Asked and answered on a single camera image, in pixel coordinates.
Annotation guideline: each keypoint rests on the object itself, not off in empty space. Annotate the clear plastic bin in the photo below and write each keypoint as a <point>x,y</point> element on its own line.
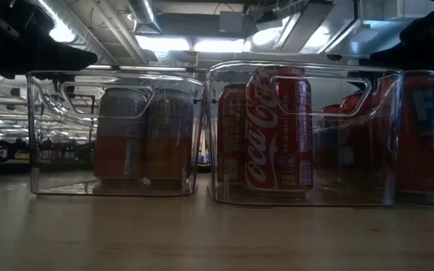
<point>70,180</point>
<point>401,197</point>
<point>352,188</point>

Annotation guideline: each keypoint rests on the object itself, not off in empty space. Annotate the red Coca-Cola can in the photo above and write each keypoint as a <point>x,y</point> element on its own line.
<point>232,131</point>
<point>277,131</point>

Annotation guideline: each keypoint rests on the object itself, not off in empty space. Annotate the ceiling light strip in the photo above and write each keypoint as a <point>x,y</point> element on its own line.
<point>63,34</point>

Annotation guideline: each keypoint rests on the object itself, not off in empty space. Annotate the dark dome camera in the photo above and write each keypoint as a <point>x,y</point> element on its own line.
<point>334,57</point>

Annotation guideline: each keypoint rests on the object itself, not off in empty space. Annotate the silver and orange soda can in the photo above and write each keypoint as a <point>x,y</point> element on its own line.
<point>172,150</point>
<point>121,150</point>

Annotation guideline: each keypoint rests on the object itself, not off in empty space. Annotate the grey ceiling junction box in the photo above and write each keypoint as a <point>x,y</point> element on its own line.
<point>231,22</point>

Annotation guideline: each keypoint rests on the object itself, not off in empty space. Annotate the round silver duct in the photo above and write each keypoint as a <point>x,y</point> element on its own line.
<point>145,15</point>

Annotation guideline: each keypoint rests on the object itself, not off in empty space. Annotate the ceiling light panel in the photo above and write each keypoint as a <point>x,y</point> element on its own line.
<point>162,43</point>
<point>219,45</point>

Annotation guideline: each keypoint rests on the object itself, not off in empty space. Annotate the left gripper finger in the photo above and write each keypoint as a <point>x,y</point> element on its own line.
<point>74,64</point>
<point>72,50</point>

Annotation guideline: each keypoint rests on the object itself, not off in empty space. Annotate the grey ceiling pipe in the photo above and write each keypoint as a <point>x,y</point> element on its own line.
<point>145,68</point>

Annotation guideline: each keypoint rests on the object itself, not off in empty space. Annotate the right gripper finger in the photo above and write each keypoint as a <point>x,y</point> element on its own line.
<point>390,66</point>
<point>392,52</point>

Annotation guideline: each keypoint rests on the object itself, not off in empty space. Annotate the corrugated silver duct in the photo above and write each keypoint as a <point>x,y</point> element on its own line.
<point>100,41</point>

